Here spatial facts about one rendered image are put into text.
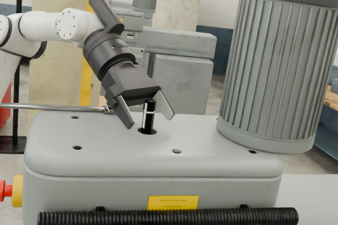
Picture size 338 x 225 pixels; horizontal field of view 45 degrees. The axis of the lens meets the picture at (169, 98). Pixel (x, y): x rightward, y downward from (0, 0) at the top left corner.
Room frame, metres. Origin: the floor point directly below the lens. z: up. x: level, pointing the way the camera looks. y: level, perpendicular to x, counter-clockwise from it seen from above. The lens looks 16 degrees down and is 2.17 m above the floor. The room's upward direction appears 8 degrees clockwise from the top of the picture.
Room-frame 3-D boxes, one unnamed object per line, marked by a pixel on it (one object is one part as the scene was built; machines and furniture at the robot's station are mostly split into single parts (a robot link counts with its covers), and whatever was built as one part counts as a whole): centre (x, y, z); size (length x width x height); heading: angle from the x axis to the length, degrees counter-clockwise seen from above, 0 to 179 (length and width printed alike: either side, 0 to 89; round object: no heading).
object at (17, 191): (0.68, 0.25, 1.76); 0.06 x 0.02 x 0.06; 16
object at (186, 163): (0.74, 0.02, 1.81); 0.47 x 0.26 x 0.16; 106
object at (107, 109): (0.80, 0.21, 1.89); 0.24 x 0.04 x 0.01; 107
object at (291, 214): (0.61, -0.04, 1.79); 0.45 x 0.04 x 0.04; 106
